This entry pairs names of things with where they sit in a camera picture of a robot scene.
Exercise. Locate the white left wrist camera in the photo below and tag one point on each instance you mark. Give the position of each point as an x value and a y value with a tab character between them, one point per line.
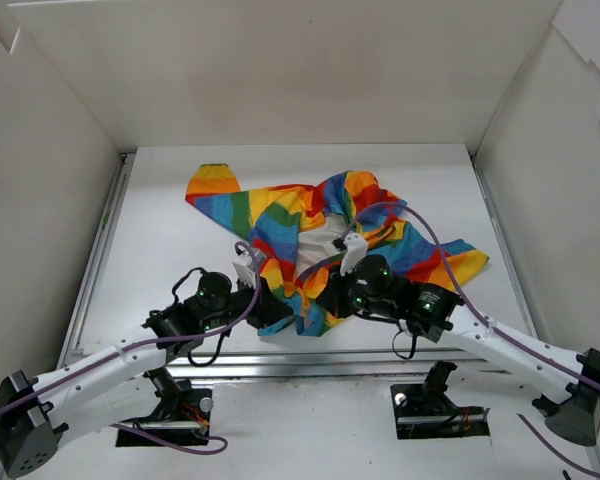
247	264

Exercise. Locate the aluminium table frame rail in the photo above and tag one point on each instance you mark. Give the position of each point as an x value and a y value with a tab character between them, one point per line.
291	407

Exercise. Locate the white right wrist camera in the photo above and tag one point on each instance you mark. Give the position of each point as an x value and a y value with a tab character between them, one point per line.
354	248

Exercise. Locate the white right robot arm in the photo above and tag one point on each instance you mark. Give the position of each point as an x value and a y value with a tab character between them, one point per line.
528	376

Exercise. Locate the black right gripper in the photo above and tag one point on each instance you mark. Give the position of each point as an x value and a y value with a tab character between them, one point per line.
331	295

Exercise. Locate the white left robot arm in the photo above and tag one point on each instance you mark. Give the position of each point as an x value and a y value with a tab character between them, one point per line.
128	380

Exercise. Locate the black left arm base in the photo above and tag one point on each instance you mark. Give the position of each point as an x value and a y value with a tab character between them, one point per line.
183	412

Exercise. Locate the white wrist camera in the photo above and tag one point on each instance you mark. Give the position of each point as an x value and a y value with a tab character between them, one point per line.
247	264
354	248

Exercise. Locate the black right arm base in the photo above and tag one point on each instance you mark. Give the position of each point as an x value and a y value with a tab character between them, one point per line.
423	411

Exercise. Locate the rainbow striped jacket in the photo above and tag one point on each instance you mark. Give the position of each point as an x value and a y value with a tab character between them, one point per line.
294	226

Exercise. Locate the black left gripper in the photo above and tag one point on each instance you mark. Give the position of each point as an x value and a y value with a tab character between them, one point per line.
268	308

